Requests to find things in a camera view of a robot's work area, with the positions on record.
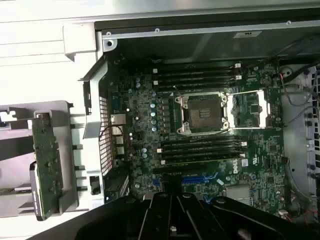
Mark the black expansion slot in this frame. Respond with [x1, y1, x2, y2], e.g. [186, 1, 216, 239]
[152, 165, 209, 176]

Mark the red and black twisted wire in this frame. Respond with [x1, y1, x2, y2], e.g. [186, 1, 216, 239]
[98, 124, 132, 151]

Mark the black cable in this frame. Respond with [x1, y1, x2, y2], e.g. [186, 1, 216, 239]
[282, 63, 320, 83]

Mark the thin red wire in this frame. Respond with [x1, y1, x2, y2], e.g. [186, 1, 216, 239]
[276, 56, 288, 87]

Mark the grey plastic parts rack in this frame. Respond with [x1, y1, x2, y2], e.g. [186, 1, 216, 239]
[0, 99, 78, 218]

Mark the silver chipset heatsink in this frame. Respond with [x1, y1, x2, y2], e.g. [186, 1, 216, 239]
[226, 186, 253, 207]

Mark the green motherboard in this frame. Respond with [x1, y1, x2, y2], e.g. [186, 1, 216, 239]
[108, 58, 286, 221]

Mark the thin grey wire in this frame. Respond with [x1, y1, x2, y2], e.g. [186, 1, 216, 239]
[282, 83, 320, 126]

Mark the CPU socket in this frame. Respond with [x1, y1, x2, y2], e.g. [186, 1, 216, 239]
[174, 91, 231, 136]

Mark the silver socket cover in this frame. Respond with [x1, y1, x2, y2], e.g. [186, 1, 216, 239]
[226, 88, 272, 130]

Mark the black and silver PC case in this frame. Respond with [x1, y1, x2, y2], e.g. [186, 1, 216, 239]
[62, 19, 320, 227]

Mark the blue expansion slot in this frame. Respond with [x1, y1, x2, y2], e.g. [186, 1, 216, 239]
[152, 174, 214, 188]

